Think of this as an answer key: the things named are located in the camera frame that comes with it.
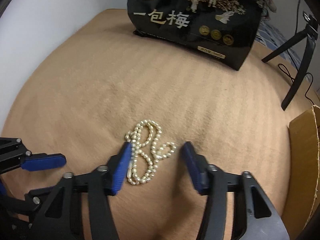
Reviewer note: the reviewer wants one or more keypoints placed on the folded floral quilt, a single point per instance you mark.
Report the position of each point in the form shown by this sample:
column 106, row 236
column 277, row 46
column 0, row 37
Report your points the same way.
column 268, row 1

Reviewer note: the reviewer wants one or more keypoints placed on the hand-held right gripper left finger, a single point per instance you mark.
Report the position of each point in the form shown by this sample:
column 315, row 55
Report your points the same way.
column 122, row 167

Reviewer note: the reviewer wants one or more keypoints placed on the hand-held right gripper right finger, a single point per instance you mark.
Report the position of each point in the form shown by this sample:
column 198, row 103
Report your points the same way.
column 192, row 166

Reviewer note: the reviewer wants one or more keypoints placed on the bed with blue patterned sheet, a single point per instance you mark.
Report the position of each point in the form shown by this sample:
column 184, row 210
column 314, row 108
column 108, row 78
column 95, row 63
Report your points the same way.
column 272, row 40

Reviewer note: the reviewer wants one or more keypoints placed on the black printed snack bag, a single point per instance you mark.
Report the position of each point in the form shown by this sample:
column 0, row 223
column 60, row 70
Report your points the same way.
column 200, row 22

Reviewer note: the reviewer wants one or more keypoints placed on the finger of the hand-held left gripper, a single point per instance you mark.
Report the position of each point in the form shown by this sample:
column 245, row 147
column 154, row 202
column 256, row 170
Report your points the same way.
column 37, row 200
column 42, row 161

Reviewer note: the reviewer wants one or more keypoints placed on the cardboard box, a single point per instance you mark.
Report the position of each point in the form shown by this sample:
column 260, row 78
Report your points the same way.
column 306, row 160

